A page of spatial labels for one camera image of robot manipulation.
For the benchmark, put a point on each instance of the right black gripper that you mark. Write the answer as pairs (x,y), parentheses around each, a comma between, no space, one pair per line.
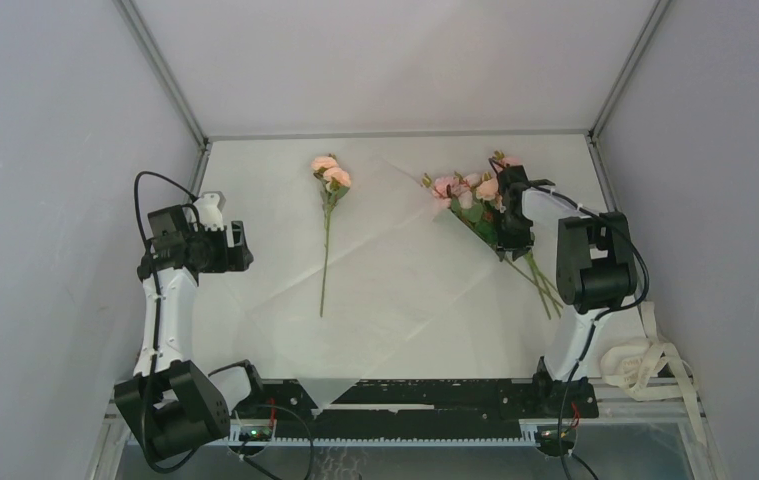
(521,244)

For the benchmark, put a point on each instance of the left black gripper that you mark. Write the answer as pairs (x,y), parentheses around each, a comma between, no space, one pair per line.
(237,258)

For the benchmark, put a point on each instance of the pink fake flower stem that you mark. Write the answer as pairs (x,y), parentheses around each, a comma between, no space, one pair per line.
(465,205)
(336,183)
(509,234)

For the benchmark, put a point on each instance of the translucent white wrapping paper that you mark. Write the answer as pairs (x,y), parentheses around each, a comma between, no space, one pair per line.
(396,264)

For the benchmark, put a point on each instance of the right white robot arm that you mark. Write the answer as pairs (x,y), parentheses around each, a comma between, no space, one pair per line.
(595,268)

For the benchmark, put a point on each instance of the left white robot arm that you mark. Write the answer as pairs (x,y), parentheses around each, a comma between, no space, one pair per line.
(171,406)

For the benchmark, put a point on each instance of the left controller board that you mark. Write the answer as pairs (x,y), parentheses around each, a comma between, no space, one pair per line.
(252,434)

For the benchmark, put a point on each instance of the controller board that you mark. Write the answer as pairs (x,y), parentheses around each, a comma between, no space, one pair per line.
(554,435)
(252,434)

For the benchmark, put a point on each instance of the cream printed ribbon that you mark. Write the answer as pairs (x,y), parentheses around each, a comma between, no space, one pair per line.
(630,367)

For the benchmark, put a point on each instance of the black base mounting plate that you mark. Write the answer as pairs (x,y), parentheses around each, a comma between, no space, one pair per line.
(373,405)

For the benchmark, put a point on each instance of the right controller board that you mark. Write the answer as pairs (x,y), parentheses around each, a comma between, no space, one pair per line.
(554,435)

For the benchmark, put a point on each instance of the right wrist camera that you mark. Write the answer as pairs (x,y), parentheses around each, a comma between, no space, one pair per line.
(510,173)

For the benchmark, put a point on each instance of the white slotted cable duct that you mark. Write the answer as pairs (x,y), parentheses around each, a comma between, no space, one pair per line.
(511,434)

